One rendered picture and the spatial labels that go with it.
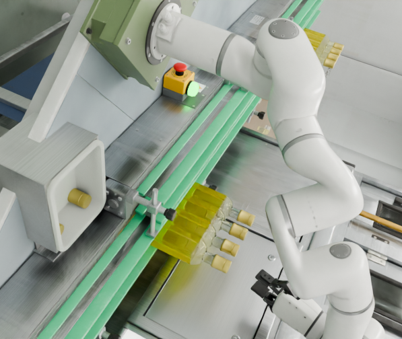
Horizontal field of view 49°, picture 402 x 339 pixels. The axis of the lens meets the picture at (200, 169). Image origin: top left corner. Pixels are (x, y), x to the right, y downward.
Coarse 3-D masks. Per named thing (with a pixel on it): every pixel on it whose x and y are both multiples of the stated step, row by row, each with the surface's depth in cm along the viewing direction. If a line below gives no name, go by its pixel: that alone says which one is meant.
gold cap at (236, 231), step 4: (232, 224) 121; (236, 224) 122; (232, 228) 120; (236, 228) 120; (240, 228) 121; (244, 228) 121; (232, 232) 121; (236, 232) 120; (240, 232) 120; (244, 232) 120; (236, 236) 121; (240, 236) 120; (244, 236) 120
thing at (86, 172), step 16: (96, 144) 91; (80, 160) 88; (96, 160) 97; (64, 176) 84; (80, 176) 103; (96, 176) 101; (48, 192) 83; (64, 192) 102; (96, 192) 105; (64, 208) 104; (80, 208) 105; (96, 208) 106; (64, 224) 101; (80, 224) 102; (64, 240) 98
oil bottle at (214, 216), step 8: (184, 200) 124; (192, 200) 124; (200, 200) 124; (176, 208) 123; (184, 208) 122; (192, 208) 122; (200, 208) 122; (208, 208) 123; (216, 208) 123; (200, 216) 121; (208, 216) 121; (216, 216) 121; (224, 216) 123; (216, 224) 120; (216, 232) 123
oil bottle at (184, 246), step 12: (168, 228) 117; (156, 240) 116; (168, 240) 114; (180, 240) 114; (192, 240) 115; (168, 252) 117; (180, 252) 114; (192, 252) 112; (204, 252) 114; (192, 264) 115
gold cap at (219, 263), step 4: (216, 256) 113; (220, 256) 114; (216, 260) 113; (220, 260) 113; (224, 260) 113; (228, 260) 113; (212, 264) 113; (216, 264) 113; (220, 264) 113; (224, 264) 112; (228, 264) 112; (216, 268) 114; (220, 268) 113; (224, 268) 112; (228, 268) 113; (224, 272) 113
